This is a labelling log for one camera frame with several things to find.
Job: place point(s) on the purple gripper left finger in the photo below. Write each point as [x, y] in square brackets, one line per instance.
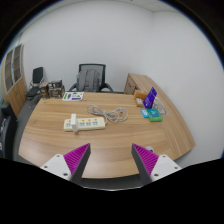
[69, 166]

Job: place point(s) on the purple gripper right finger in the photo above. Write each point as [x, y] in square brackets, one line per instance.
[151, 166]

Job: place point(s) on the white charger plug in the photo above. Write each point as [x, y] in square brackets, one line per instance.
[74, 123]

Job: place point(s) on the beige power strip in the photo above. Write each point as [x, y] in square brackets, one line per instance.
[85, 124]

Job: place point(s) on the green small box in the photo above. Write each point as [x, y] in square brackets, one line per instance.
[154, 115]

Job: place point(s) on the blue small box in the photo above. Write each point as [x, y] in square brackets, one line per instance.
[144, 113]

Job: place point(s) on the wooden desk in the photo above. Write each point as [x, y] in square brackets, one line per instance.
[110, 156]

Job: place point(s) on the purple card box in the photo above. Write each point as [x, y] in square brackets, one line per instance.
[149, 100]

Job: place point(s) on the black equipment at left edge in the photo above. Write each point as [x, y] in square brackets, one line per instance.
[8, 127]

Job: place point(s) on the orange brown box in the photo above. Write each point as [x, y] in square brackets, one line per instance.
[139, 97]

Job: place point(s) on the dark brown box stack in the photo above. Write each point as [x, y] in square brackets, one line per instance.
[52, 89]

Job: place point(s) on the grey jacket on chair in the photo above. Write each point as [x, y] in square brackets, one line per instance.
[88, 80]

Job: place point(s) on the wooden cabinet with glass doors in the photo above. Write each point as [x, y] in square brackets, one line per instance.
[13, 79]

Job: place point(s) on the black chair at left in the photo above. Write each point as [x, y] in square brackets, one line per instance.
[37, 79]

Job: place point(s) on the black mesh office chair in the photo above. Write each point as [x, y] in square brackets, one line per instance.
[100, 68]

